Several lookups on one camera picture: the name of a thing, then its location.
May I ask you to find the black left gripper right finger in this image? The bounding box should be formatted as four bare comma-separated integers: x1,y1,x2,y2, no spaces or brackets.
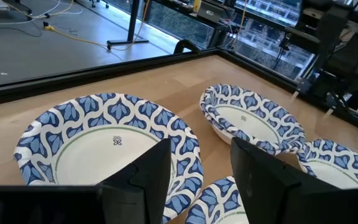
230,137,338,224

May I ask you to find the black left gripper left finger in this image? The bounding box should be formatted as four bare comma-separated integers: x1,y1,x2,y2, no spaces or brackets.
98,138,172,224

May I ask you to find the blue patterned paper bowl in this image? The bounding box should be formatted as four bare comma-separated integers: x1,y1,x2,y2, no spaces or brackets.
199,83,306,156
13,92,204,224
200,99,245,146
184,175,249,224
296,138,358,190

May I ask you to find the black curved chair armrest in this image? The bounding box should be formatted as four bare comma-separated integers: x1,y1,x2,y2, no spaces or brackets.
173,39,202,55

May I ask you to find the black desk leg stand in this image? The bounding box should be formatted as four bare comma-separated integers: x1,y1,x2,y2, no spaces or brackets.
106,0,150,46

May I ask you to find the grey laptop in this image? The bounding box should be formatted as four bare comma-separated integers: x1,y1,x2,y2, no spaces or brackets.
196,1,225,23

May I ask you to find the black table edge frame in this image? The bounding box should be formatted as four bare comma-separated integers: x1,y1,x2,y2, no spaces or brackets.
0,47,358,138

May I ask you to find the yellow floor cable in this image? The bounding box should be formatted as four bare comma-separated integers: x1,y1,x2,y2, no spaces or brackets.
7,0,152,52

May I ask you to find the yellow hanging cable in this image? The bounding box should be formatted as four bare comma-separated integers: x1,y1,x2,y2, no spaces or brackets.
236,0,249,35

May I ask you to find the white floor cable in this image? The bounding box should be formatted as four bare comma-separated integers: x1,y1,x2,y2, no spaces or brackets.
29,0,84,19

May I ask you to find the black floor cable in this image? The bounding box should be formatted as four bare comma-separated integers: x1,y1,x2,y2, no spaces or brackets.
0,23,43,39

